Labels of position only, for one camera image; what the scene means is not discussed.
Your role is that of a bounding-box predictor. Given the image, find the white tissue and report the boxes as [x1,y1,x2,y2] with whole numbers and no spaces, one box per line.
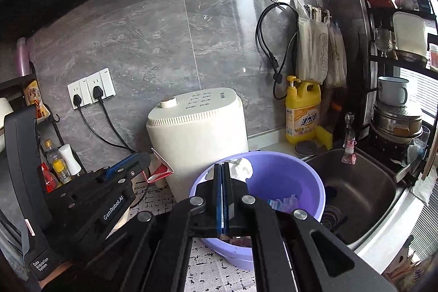
[228,158,253,182]

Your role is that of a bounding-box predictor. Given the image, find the red white paper piece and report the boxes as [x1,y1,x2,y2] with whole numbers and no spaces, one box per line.
[146,148,174,184]

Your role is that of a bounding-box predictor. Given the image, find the light blue carton box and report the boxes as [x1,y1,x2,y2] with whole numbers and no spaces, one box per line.
[267,195,299,214]

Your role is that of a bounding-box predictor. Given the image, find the person left hand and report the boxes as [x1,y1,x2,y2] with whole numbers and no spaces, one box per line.
[39,262,72,288]

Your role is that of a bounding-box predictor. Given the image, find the red cap oil bottle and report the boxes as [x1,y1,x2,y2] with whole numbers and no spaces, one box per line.
[41,162,59,193]

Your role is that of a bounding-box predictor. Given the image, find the purple plastic bucket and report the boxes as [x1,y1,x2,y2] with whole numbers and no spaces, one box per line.
[189,151,326,270]

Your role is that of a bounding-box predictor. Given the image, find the yellow cap green label bottle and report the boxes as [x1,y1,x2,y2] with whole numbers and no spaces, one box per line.
[51,158,72,184]

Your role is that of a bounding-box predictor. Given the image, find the white top oil dispenser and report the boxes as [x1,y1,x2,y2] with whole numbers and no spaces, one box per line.
[59,144,82,177]

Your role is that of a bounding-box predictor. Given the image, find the gold cap clear bottle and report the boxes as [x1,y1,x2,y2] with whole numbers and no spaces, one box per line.
[44,139,61,164]

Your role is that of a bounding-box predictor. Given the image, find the cream air fryer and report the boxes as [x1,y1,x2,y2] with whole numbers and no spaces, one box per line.
[146,87,249,202]

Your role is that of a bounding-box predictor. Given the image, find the white patterned table mat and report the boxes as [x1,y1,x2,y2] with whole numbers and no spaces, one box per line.
[128,178,257,291]

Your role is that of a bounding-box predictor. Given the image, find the yellow detergent bottle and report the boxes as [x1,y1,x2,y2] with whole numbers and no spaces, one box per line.
[285,76,321,144]

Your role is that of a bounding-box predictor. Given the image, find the pink small bottle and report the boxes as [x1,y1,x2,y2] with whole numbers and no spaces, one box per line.
[341,112,357,165]

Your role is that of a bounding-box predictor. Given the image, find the white stacked bowls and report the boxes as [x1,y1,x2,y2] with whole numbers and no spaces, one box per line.
[0,97,13,152]

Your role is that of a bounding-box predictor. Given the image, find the stainless steel sink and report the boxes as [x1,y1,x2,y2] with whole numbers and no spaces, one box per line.
[306,149,405,248]

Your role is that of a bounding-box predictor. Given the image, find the black condiment shelf rack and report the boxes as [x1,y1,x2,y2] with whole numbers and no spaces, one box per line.
[0,73,88,177]

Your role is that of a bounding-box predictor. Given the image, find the hanging white bags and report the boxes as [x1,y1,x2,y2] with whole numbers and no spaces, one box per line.
[295,1,347,88]

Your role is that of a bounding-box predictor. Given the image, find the stainless steel pot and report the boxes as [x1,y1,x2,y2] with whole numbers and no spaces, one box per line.
[370,101,423,144]

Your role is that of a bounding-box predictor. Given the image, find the black dish rack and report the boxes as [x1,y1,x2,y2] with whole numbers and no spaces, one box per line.
[362,0,438,170]

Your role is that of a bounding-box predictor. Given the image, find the white enamel mug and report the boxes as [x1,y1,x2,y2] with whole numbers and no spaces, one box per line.
[378,76,409,108]

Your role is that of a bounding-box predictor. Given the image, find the black power cable left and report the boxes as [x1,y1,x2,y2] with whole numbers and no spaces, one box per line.
[72,92,136,153]

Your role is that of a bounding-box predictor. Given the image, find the black power cable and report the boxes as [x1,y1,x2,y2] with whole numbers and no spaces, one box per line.
[93,85,152,209]
[72,92,136,153]

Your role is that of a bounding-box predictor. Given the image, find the black power cable right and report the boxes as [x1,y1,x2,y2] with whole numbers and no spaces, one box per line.
[93,85,152,209]

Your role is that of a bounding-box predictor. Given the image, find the white wall socket panel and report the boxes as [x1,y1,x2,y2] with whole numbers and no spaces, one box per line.
[67,68,116,110]

